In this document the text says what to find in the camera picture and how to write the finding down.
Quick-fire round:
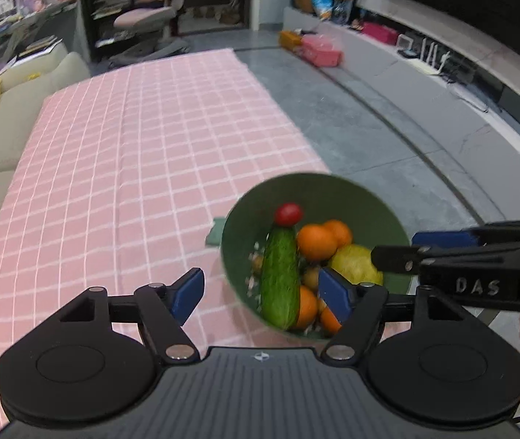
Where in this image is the brown kiwi fruit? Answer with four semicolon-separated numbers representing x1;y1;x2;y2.
303;266;320;292

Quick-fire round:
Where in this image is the orange tangerine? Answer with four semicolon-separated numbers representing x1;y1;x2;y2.
293;285;318;330

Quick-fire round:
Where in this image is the large orange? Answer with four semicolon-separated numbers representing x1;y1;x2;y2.
319;307;341;335

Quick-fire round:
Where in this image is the yellow-green pear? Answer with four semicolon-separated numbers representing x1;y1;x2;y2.
328;244;384;285

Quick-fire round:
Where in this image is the small orange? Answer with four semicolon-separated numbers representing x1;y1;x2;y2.
296;224;337;263

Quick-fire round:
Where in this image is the green cucumber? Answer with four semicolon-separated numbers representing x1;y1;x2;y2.
260;226;300;330

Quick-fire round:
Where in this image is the brown longan fruit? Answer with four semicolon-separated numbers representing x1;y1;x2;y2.
251;254;264;278

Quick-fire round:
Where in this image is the red tomato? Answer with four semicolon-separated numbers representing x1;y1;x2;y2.
274;203;303;228

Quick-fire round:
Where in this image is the green colander bowl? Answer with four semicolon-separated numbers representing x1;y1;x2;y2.
206;172;412;340

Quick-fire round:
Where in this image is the white tv console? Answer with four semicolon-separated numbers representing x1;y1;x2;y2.
281;6;520;188

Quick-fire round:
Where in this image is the pink checkered tablecloth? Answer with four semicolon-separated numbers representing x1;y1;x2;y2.
0;49;325;428

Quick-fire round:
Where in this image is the white router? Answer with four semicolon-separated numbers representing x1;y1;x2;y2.
409;38;451;76

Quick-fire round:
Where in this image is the magenta box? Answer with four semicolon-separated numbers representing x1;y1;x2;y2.
362;22;399;46

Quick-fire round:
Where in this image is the pink storage box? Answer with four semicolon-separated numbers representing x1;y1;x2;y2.
300;35;342;67

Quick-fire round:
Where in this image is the yellow box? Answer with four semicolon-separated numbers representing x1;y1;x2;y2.
279;31;303;53

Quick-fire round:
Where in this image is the blue snack bag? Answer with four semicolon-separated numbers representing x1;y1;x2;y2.
311;0;333;21

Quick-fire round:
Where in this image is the pink office chair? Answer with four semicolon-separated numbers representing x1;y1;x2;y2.
109;0;190;67

